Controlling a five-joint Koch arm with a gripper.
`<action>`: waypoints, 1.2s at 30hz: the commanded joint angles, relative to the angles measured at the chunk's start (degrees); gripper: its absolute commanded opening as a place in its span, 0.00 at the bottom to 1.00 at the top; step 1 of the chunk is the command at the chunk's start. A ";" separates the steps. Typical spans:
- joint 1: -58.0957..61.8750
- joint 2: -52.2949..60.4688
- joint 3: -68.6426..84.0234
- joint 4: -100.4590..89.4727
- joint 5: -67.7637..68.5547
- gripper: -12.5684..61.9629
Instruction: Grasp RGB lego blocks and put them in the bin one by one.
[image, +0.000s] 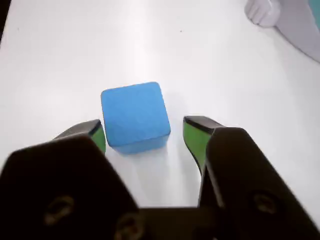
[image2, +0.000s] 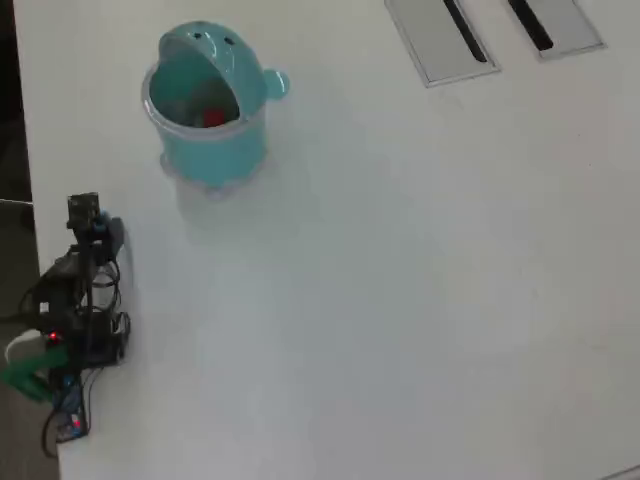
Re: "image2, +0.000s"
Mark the red cube block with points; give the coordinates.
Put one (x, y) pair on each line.
(215, 116)

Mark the blue cube block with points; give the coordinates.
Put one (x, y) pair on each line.
(102, 222)

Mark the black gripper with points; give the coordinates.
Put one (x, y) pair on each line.
(90, 247)

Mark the teal whale-shaped bin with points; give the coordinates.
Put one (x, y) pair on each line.
(215, 155)

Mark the green table clamp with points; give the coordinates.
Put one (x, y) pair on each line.
(30, 372)

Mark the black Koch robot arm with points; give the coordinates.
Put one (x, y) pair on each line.
(65, 300)

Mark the blue controller circuit board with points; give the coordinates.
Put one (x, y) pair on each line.
(72, 407)

